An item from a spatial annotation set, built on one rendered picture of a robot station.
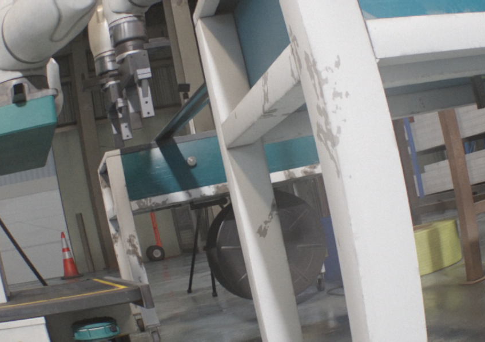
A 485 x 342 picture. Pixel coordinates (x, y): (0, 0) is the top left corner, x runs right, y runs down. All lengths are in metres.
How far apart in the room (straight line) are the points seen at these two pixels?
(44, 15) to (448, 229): 2.13
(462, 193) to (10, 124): 1.52
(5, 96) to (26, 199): 10.87
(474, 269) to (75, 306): 1.45
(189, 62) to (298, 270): 4.51
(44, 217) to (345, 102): 11.80
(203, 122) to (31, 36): 5.84
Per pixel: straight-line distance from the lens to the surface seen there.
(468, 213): 2.38
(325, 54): 0.57
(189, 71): 7.19
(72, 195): 12.31
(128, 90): 1.71
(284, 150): 2.74
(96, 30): 1.93
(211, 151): 2.67
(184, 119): 2.32
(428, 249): 2.93
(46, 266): 12.27
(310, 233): 2.96
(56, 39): 1.33
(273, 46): 0.90
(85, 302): 1.38
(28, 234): 12.25
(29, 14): 1.31
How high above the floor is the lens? 0.41
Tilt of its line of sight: 4 degrees up
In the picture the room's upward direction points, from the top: 12 degrees counter-clockwise
